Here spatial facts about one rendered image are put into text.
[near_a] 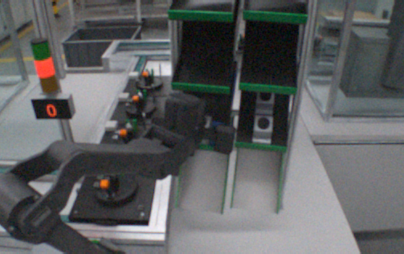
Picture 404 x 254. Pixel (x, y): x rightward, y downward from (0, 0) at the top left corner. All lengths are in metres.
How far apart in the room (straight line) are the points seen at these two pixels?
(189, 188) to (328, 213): 0.49
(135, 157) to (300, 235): 0.70
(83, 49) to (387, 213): 2.53
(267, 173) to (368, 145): 0.83
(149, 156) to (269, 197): 0.50
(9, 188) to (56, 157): 0.07
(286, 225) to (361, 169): 0.77
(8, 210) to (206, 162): 0.65
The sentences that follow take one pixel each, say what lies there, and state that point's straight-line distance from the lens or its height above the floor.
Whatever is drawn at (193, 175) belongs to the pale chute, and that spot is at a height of 1.06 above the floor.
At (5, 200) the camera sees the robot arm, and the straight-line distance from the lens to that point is 0.40.
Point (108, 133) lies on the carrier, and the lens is 1.32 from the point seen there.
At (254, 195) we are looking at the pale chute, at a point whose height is 1.02.
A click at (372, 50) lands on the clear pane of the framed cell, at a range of 1.58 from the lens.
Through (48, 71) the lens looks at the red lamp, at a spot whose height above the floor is 1.32.
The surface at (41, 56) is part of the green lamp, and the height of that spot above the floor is 1.37.
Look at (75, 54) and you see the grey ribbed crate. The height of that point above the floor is 0.74.
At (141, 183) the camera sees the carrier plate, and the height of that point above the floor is 0.97.
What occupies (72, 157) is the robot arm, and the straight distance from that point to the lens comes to 0.42.
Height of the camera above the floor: 1.68
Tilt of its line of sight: 33 degrees down
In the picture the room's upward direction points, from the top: straight up
